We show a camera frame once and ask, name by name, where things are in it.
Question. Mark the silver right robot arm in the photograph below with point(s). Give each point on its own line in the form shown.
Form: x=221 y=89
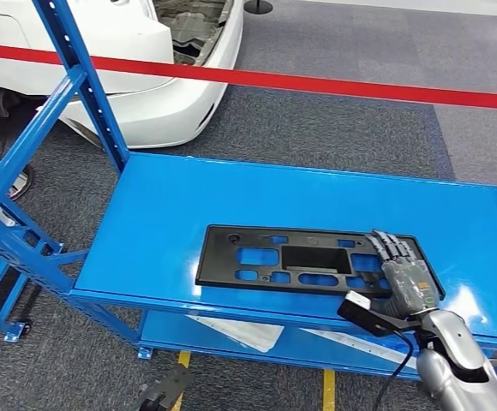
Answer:
x=454 y=340

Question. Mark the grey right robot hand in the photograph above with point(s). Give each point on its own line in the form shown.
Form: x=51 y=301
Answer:
x=407 y=283

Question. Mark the black stanchion base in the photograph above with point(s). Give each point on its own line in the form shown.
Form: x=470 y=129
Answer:
x=257 y=5

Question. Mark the black plastic panel part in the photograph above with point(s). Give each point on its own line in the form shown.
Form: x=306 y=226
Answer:
x=218 y=261

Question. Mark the white car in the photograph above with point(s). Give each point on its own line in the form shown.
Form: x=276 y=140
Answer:
x=154 y=113

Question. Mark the red barrier belt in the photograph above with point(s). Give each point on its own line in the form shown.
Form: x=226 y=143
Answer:
x=317 y=84

